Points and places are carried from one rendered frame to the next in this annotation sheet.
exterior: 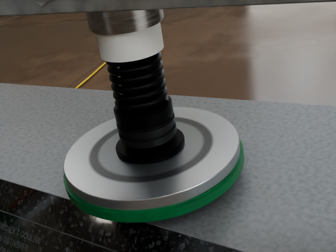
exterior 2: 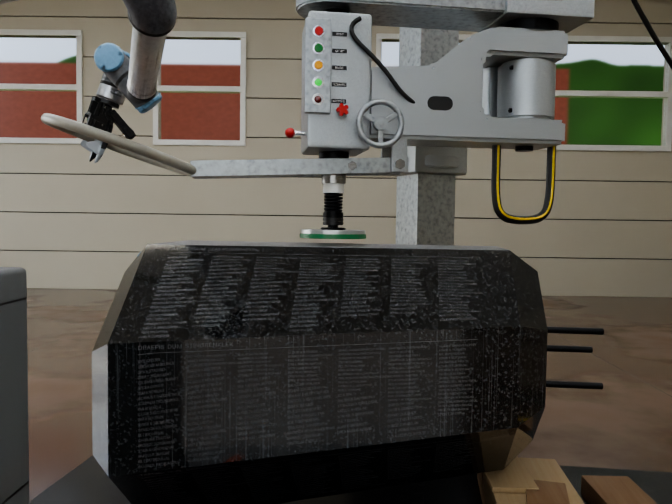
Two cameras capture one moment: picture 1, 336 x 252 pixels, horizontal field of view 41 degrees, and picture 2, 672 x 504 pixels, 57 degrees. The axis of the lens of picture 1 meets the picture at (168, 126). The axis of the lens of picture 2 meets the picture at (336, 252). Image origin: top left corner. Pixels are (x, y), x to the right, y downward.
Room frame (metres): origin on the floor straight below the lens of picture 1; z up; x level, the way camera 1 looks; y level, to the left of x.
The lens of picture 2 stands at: (2.29, -0.91, 0.95)
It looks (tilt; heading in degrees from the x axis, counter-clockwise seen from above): 3 degrees down; 152
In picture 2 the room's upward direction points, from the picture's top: 1 degrees clockwise
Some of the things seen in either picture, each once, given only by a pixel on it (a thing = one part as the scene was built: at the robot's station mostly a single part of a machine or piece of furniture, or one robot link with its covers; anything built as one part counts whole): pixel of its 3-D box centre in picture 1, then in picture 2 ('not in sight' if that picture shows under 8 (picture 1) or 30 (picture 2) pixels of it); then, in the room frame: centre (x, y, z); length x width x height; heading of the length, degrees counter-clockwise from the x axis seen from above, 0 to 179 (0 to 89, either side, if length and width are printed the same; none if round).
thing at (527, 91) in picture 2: not in sight; (525, 93); (0.69, 0.65, 1.39); 0.19 x 0.19 x 0.20
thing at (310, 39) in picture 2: not in sight; (317, 66); (0.56, -0.08, 1.42); 0.08 x 0.03 x 0.28; 71
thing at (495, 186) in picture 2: not in sight; (523, 178); (0.69, 0.65, 1.10); 0.23 x 0.03 x 0.32; 71
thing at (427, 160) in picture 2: not in sight; (426, 128); (0.04, 0.70, 1.36); 0.35 x 0.35 x 0.41
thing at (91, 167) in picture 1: (151, 150); (332, 231); (0.47, 0.02, 0.91); 0.21 x 0.21 x 0.01
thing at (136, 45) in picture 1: (129, 35); (333, 187); (0.47, 0.02, 1.06); 0.07 x 0.07 x 0.04
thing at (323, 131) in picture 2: not in sight; (358, 93); (0.50, 0.10, 1.37); 0.36 x 0.22 x 0.45; 71
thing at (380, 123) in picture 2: not in sight; (378, 125); (0.63, 0.10, 1.25); 0.15 x 0.10 x 0.15; 71
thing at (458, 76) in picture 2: not in sight; (451, 101); (0.61, 0.39, 1.35); 0.74 x 0.23 x 0.49; 71
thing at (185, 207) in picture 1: (151, 152); (332, 232); (0.47, 0.02, 0.91); 0.22 x 0.22 x 0.04
